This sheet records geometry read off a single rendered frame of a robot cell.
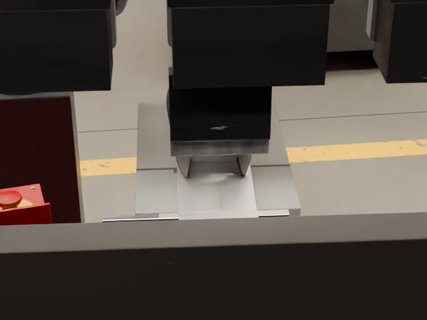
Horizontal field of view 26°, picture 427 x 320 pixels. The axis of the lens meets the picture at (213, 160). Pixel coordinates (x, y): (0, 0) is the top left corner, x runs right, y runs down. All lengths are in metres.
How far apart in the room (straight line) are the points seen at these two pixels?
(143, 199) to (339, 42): 2.66
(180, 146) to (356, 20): 2.72
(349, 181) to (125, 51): 1.30
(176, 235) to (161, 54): 3.48
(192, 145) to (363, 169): 2.15
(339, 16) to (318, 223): 3.22
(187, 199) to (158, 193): 0.04
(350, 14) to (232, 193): 2.61
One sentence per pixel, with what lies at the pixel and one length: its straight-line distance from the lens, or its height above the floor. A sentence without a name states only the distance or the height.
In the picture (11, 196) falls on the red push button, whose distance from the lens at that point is 1.41.
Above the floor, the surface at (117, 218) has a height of 1.00.
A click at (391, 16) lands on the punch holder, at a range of 0.87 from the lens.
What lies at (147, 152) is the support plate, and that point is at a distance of 1.11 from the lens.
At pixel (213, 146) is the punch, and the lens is 0.94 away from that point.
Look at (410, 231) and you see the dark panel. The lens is 0.38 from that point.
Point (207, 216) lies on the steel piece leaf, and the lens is 0.99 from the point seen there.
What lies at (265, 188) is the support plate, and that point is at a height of 1.00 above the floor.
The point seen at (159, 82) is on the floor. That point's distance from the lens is 3.60.
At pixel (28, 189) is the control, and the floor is 0.78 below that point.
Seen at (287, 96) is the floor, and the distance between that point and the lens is 3.50.
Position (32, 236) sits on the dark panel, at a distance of 0.38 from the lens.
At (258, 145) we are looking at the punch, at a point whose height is 1.09.
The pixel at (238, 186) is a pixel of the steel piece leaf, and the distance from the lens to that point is 1.04.
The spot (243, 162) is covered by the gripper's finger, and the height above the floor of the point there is 1.02.
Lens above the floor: 1.55
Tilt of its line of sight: 30 degrees down
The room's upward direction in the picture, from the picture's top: straight up
